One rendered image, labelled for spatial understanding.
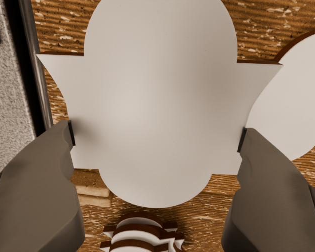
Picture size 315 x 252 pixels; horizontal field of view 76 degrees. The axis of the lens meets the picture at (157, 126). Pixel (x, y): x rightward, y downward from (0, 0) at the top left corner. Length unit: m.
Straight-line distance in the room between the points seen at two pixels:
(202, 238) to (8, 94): 0.37
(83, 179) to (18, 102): 0.12
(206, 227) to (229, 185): 0.11
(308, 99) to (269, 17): 0.09
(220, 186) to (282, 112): 0.13
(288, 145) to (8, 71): 0.32
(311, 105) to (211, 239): 0.28
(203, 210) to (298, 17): 0.27
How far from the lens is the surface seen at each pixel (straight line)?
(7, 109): 0.31
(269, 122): 0.24
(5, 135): 0.34
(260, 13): 0.21
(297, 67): 0.22
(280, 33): 0.22
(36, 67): 0.26
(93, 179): 0.28
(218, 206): 0.34
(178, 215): 0.35
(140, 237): 0.34
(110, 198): 0.29
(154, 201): 0.16
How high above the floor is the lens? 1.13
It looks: 56 degrees down
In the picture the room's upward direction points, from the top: 177 degrees counter-clockwise
